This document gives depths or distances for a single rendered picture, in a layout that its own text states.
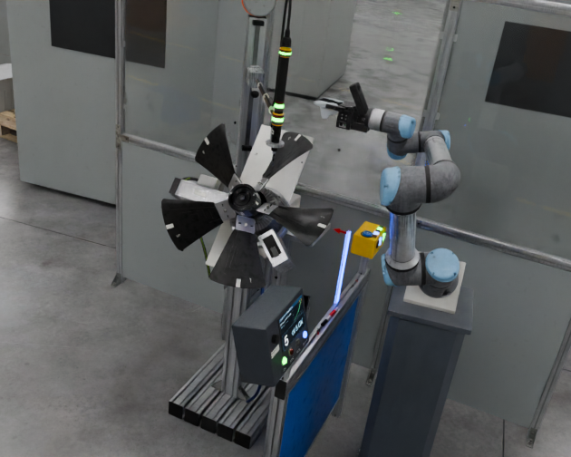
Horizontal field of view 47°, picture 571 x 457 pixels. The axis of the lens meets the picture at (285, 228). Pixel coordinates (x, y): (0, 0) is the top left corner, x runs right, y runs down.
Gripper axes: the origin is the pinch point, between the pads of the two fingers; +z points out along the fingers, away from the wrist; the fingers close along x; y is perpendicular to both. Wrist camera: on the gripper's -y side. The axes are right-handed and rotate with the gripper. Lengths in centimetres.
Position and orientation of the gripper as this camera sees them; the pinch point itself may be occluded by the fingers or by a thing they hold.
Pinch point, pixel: (320, 100)
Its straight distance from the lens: 240.5
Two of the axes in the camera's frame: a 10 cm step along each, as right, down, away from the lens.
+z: -9.0, -2.8, 3.3
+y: -1.1, 8.8, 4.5
